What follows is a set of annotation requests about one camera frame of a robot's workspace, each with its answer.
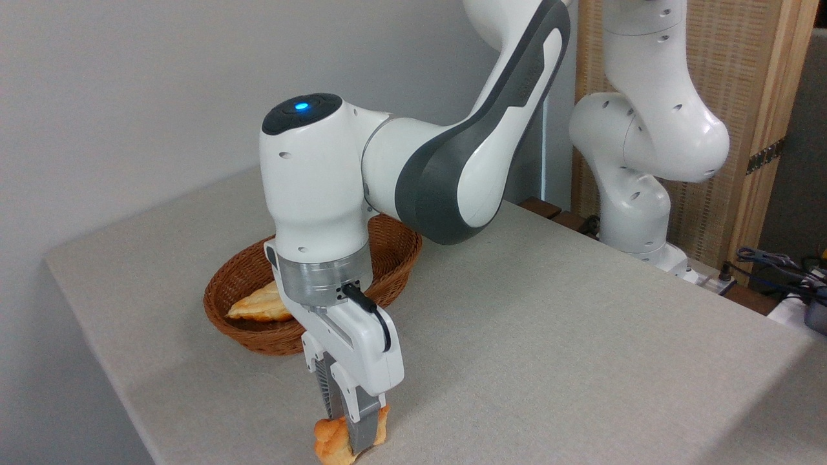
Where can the dark grey box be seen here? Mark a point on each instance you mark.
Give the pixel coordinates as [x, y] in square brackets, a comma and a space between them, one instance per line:
[817, 318]

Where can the white power strip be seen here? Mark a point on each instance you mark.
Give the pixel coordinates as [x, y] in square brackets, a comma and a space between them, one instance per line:
[788, 313]

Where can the long braided bread loaf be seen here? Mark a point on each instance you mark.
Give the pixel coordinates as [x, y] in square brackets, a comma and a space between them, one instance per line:
[261, 307]

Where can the round knotted bread roll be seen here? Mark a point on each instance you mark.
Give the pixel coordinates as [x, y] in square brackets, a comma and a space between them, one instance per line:
[329, 440]

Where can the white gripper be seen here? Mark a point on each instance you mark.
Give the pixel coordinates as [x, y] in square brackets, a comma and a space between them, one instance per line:
[365, 355]

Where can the metal screen hinge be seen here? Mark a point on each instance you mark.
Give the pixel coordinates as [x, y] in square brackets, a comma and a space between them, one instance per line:
[765, 156]

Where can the brown wicker basket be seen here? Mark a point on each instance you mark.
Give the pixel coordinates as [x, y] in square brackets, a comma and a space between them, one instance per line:
[245, 271]

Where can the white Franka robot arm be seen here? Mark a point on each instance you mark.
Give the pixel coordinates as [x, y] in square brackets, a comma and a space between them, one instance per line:
[310, 181]

